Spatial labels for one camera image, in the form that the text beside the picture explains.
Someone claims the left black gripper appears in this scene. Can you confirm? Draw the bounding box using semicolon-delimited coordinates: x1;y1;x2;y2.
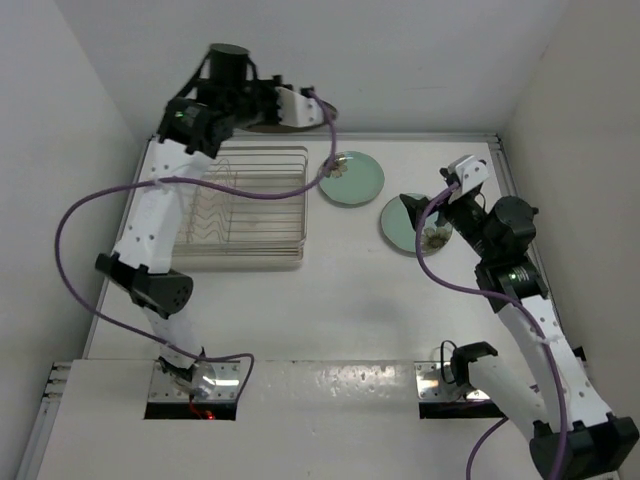
224;74;293;129

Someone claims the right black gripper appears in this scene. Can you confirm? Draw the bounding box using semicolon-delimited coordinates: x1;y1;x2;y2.
400;188;497;261

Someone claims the green flower plate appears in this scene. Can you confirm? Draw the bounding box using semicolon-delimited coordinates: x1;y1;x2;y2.
318;151;385;207
380;196;453;256

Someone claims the brown ceramic plate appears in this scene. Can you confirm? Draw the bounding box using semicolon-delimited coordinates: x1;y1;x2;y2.
243;122;328;135

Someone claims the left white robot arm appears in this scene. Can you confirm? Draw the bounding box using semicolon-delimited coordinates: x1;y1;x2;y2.
96;43;278;391

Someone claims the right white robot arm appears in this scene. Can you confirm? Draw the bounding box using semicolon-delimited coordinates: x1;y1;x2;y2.
400;189;639;479

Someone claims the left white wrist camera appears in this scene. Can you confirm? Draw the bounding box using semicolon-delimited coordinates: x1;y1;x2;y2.
276;86;324;129

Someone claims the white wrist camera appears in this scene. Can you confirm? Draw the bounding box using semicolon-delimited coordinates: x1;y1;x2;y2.
276;86;324;129
440;155;489;204

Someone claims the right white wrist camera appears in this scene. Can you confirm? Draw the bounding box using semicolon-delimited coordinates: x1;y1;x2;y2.
440;155;489;204

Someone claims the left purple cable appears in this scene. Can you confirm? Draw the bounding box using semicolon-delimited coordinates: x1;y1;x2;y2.
54;89;341;391

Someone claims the wire dish rack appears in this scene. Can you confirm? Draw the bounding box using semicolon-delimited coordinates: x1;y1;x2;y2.
172;145;308;272

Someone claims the aluminium frame rail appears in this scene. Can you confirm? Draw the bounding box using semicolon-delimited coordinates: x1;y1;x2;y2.
488;135;565;333

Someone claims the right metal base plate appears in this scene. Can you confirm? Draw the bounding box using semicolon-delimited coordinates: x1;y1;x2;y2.
414;361;490;403

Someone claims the metal base plate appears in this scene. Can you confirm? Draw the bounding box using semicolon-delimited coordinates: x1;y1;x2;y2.
414;361;490;403
148;361;241;404

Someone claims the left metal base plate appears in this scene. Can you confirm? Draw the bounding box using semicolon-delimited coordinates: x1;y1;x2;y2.
148;361;241;404

